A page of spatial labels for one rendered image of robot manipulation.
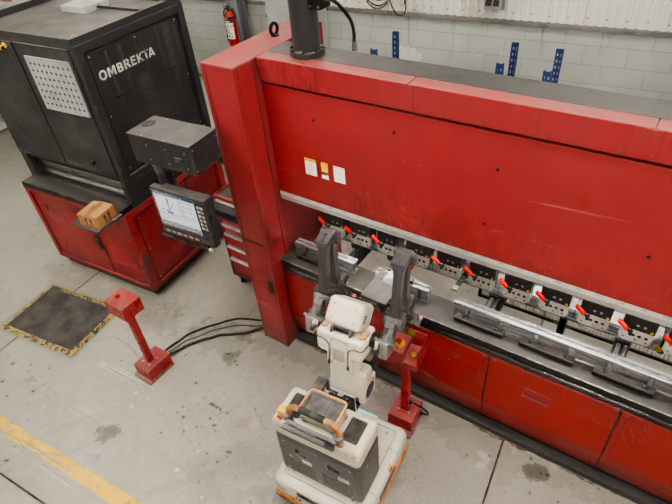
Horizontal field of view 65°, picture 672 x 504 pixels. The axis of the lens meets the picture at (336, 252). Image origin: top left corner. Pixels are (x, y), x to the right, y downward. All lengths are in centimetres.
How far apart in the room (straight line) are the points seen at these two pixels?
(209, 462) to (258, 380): 71
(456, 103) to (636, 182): 83
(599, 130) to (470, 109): 55
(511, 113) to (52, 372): 398
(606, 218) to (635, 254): 21
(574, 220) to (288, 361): 250
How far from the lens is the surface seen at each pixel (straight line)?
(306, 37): 302
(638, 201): 257
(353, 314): 270
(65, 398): 471
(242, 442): 395
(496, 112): 251
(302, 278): 380
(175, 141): 319
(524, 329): 324
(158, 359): 445
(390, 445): 350
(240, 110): 313
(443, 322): 331
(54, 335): 523
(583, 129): 244
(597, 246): 273
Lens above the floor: 331
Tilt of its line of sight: 40 degrees down
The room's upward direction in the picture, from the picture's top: 5 degrees counter-clockwise
